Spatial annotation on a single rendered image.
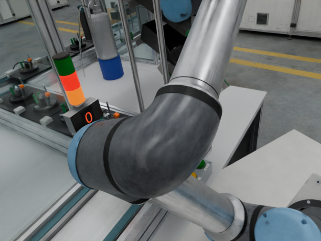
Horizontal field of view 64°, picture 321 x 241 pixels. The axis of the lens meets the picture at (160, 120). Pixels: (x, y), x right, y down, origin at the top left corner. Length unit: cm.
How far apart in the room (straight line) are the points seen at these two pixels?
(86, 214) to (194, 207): 52
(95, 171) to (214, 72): 21
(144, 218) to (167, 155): 56
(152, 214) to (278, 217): 38
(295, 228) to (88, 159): 43
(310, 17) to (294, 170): 385
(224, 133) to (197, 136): 95
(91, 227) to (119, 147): 63
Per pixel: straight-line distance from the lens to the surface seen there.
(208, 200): 55
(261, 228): 63
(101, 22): 177
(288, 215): 62
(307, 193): 85
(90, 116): 88
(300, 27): 486
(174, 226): 93
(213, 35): 40
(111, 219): 92
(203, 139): 31
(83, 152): 39
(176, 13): 60
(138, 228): 83
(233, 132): 126
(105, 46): 181
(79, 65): 222
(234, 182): 104
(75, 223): 96
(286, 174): 111
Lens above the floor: 165
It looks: 36 degrees down
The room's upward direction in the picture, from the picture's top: 9 degrees counter-clockwise
